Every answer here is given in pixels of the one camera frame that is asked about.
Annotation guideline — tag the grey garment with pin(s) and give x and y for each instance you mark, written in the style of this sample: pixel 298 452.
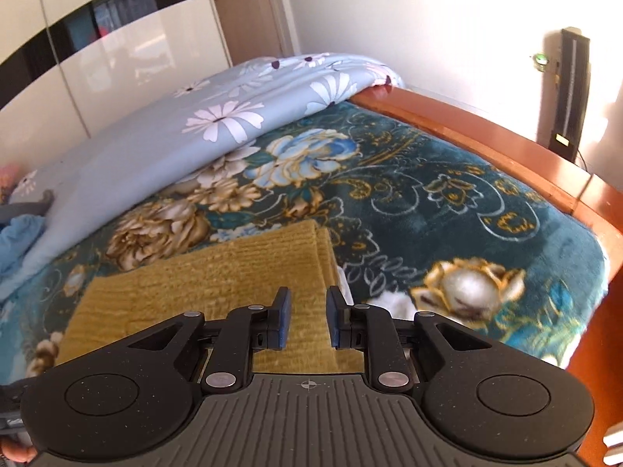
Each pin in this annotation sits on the grey garment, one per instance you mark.
pixel 24 209

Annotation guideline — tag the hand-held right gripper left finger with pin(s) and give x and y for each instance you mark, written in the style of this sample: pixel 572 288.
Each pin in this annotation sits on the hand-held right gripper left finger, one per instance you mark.
pixel 284 322

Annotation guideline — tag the light blue garment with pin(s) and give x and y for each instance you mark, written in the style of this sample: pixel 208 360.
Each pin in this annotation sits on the light blue garment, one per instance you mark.
pixel 19 239

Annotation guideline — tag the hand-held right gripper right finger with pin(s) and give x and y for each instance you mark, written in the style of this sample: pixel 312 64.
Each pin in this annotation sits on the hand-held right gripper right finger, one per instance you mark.
pixel 334 322

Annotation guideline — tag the teal floral blanket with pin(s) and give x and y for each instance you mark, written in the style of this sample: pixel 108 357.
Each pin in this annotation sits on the teal floral blanket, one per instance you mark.
pixel 438 214

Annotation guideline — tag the person's left hand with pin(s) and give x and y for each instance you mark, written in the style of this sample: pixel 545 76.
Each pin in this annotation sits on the person's left hand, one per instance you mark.
pixel 14 451

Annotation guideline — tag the light blue daisy quilt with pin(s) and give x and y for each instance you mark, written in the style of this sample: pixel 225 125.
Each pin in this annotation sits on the light blue daisy quilt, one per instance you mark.
pixel 146 155

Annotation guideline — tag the white and black wardrobe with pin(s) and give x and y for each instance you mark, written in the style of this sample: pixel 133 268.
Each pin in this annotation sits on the white and black wardrobe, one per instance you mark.
pixel 121 68

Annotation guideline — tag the olive green sweater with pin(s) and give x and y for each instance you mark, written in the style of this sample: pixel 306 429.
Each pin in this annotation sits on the olive green sweater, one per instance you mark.
pixel 219 272

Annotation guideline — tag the green lit wall plug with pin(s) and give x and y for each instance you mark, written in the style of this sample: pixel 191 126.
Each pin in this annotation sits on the green lit wall plug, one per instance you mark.
pixel 540 60

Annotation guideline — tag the white object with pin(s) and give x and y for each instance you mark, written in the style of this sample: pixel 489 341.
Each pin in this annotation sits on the white object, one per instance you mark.
pixel 614 435

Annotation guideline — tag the beige door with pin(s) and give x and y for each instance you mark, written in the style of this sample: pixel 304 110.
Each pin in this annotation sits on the beige door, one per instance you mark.
pixel 258 24

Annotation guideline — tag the black tower device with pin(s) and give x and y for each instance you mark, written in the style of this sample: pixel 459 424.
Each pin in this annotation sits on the black tower device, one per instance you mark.
pixel 569 97

